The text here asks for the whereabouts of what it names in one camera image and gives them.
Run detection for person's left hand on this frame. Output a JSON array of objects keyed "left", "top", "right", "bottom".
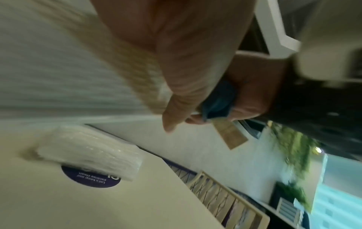
[{"left": 90, "top": 0, "right": 261, "bottom": 133}]

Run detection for person's right hand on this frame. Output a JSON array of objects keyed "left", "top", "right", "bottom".
[{"left": 225, "top": 53, "right": 290, "bottom": 123}]

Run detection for blue cleaning cloth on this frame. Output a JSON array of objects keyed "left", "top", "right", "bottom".
[{"left": 200, "top": 79, "right": 238, "bottom": 123}]

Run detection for white tissue box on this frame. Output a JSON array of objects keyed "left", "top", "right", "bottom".
[{"left": 0, "top": 0, "right": 170, "bottom": 121}]

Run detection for clear plastic tissue wrapper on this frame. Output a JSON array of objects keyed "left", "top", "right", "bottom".
[{"left": 35, "top": 125, "right": 143, "bottom": 182}]

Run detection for brown rectangular board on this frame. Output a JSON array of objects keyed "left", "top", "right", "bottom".
[{"left": 213, "top": 120, "right": 249, "bottom": 150}]

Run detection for black right wristband with markers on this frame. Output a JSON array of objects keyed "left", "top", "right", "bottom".
[{"left": 265, "top": 58, "right": 362, "bottom": 157}]

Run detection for green leafy plant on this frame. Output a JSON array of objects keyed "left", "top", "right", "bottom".
[{"left": 268, "top": 120, "right": 323, "bottom": 211}]

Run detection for cream slatted chair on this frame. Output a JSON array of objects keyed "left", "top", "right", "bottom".
[{"left": 186, "top": 171, "right": 271, "bottom": 229}]

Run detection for round purple sticker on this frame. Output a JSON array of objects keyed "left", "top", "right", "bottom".
[{"left": 60, "top": 164, "right": 122, "bottom": 188}]

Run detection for white window frame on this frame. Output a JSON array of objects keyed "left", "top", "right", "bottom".
[{"left": 254, "top": 0, "right": 302, "bottom": 59}]

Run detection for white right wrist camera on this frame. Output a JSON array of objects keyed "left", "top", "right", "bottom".
[{"left": 294, "top": 40, "right": 362, "bottom": 88}]

